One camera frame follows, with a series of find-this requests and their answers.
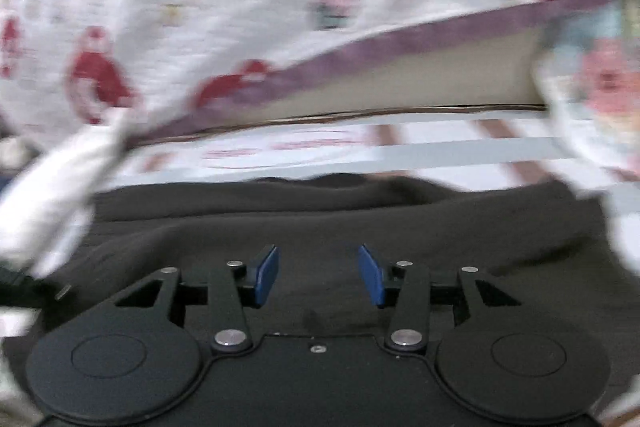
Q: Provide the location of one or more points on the floral print cloth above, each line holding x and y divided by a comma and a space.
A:
605, 72

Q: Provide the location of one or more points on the dark grey knit sweater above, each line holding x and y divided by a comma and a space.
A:
320, 217

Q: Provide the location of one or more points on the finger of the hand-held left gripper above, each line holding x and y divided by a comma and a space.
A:
30, 288

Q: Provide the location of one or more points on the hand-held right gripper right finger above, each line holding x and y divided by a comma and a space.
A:
372, 277

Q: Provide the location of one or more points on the folded cream white sweater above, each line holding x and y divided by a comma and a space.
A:
50, 207

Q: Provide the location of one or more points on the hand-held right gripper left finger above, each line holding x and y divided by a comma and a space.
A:
265, 277

